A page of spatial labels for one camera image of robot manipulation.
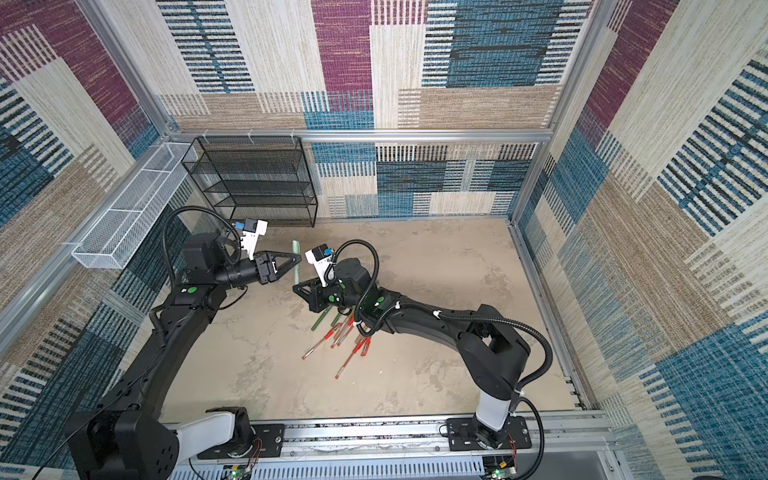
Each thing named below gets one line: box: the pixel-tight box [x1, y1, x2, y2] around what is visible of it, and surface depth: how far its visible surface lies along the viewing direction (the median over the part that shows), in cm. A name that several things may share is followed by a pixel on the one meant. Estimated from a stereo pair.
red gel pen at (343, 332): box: [330, 317, 356, 349], surface depth 93 cm
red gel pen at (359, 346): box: [334, 336, 371, 380], surface depth 89 cm
